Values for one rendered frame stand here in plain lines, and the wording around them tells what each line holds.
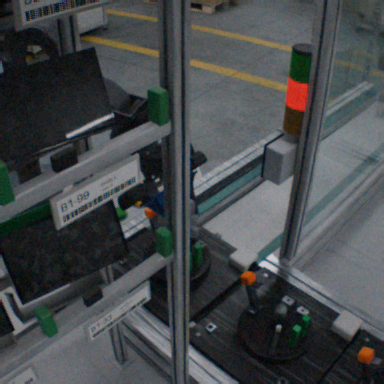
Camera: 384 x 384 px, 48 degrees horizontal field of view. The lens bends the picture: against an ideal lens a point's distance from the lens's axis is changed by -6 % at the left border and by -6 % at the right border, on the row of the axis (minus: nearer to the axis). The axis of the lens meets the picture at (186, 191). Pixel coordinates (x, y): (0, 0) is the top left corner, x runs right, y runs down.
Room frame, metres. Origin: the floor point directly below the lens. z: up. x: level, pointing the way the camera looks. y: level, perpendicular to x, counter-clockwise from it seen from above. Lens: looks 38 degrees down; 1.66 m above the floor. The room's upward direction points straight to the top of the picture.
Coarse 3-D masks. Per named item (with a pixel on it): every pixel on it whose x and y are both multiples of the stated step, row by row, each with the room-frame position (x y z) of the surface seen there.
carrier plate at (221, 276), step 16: (160, 224) 0.77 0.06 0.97; (144, 240) 0.72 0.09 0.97; (208, 240) 0.72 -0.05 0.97; (128, 256) 0.67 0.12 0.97; (224, 256) 0.67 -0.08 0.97; (112, 272) 0.62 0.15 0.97; (224, 272) 0.62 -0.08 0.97; (240, 272) 0.62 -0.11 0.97; (160, 288) 0.58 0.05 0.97; (192, 288) 0.58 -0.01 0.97; (208, 288) 0.58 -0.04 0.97; (224, 288) 0.58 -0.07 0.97; (144, 304) 0.54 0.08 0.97; (160, 304) 0.54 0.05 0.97; (192, 304) 0.54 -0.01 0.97; (208, 304) 0.54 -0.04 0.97; (160, 320) 0.51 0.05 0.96; (192, 320) 0.51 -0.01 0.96
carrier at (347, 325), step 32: (288, 288) 0.58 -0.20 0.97; (224, 320) 0.50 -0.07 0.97; (256, 320) 0.48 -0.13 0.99; (288, 320) 0.48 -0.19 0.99; (320, 320) 0.49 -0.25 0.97; (352, 320) 0.47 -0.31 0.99; (224, 352) 0.43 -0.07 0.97; (256, 352) 0.42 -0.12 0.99; (288, 352) 0.41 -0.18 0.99; (320, 352) 0.42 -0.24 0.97
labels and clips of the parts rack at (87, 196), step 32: (32, 0) 0.26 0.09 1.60; (64, 0) 0.28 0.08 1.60; (96, 0) 0.30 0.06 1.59; (160, 96) 0.34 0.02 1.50; (0, 160) 0.24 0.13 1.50; (64, 160) 0.27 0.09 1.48; (128, 160) 0.31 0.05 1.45; (0, 192) 0.23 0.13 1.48; (64, 192) 0.26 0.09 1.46; (96, 192) 0.28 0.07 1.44; (64, 224) 0.26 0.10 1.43; (96, 288) 0.28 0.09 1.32; (96, 320) 0.27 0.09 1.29
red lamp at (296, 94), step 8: (288, 80) 0.70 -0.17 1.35; (288, 88) 0.70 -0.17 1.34; (296, 88) 0.68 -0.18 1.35; (304, 88) 0.68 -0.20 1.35; (288, 96) 0.70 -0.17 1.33; (296, 96) 0.68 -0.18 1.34; (304, 96) 0.68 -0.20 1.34; (288, 104) 0.69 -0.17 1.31; (296, 104) 0.68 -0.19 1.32; (304, 104) 0.68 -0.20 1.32
